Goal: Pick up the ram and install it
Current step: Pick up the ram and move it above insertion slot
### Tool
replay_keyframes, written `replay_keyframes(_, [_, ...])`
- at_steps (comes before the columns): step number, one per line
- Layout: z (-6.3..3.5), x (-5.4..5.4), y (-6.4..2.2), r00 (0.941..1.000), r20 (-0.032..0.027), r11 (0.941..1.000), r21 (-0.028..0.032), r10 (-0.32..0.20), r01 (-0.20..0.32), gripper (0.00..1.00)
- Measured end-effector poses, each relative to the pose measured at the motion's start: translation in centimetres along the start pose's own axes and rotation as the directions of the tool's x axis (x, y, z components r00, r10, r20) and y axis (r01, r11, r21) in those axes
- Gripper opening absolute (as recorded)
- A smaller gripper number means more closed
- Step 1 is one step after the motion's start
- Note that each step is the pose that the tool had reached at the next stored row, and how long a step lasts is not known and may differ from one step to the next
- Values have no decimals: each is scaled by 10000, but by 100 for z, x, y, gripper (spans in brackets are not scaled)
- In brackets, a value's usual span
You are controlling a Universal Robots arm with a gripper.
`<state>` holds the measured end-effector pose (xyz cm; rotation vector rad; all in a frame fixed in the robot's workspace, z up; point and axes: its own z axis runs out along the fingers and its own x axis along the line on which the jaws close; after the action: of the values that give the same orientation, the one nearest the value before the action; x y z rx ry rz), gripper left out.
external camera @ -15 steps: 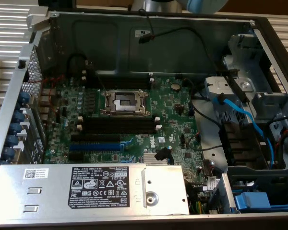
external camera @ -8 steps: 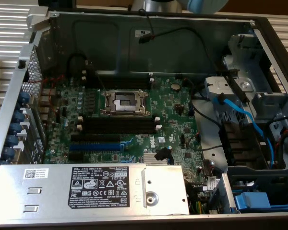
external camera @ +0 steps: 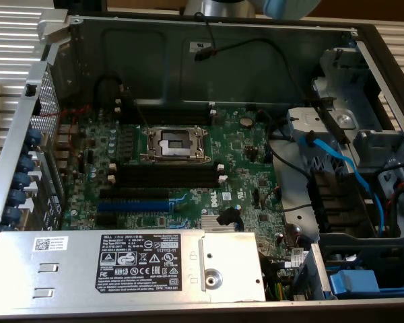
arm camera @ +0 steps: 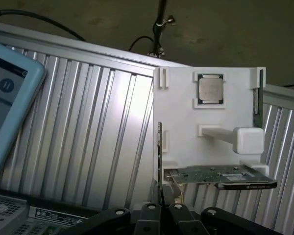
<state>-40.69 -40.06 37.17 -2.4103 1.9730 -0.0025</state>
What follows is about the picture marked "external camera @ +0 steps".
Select silver rear port block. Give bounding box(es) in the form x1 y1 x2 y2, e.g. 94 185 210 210
56 153 77 171
55 138 77 154
55 123 79 139

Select blue plastic disk carrier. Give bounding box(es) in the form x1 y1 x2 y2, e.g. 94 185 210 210
327 268 404 300

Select silver socket locking lever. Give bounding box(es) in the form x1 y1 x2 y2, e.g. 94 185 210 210
139 155 213 166
134 100 153 131

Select blue expansion slot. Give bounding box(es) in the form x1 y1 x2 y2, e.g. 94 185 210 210
97 198 171 213

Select blue slot clip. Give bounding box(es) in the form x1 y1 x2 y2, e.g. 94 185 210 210
3 205 23 223
20 156 38 172
13 172 33 189
8 188 28 207
24 129 43 149

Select grey metal PC case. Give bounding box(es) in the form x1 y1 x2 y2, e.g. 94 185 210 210
0 9 404 320

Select silver chipset heatsink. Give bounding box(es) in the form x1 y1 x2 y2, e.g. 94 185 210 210
200 215 246 233

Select black flat strap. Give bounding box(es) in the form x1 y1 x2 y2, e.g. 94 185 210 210
301 85 351 146

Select yellow green wire bundle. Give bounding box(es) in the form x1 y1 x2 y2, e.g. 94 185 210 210
265 277 290 301

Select long black expansion slot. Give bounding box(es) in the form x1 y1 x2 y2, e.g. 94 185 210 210
99 187 171 200

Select short black expansion slot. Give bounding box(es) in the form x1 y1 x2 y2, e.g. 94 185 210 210
96 213 119 226

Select thin red wire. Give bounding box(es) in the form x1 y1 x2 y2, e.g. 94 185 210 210
40 103 92 159

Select grey metal disk bay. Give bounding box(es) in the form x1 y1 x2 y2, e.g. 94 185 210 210
285 46 404 238

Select silver CPU socket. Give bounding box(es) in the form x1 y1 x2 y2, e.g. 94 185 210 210
139 124 213 166

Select blue wire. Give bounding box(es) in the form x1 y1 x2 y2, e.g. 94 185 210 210
298 133 391 236

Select black looped cable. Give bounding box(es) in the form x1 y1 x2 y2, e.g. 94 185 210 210
93 74 123 109

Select black plug on motherboard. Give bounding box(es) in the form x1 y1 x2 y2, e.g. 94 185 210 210
216 205 240 227

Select green motherboard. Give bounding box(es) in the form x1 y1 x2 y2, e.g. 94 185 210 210
59 100 312 270

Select silver power supply box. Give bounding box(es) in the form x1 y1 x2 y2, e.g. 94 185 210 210
0 228 267 306

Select RAM slot white latches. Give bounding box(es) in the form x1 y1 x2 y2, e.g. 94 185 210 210
106 174 227 188
115 98 217 110
115 107 218 120
108 163 224 176

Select black ribbed plastic bracket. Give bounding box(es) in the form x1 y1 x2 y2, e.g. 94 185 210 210
306 169 374 234

